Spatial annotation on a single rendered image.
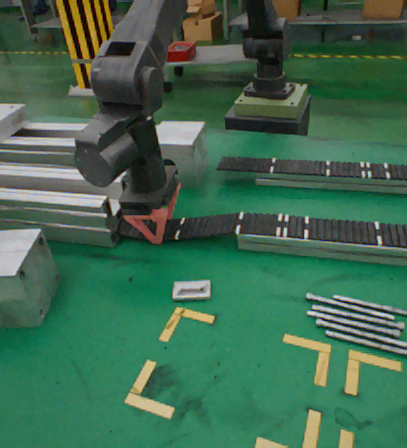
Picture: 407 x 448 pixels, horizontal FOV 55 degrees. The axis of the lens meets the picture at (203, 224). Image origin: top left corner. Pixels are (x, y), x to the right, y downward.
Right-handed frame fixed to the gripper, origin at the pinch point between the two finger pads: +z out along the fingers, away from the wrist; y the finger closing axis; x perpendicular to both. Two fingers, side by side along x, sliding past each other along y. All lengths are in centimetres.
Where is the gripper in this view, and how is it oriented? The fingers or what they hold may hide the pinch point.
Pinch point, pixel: (160, 229)
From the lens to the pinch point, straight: 65.2
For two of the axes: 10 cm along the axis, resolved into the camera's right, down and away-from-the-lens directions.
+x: 9.7, 0.2, -2.4
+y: -2.0, 6.2, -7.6
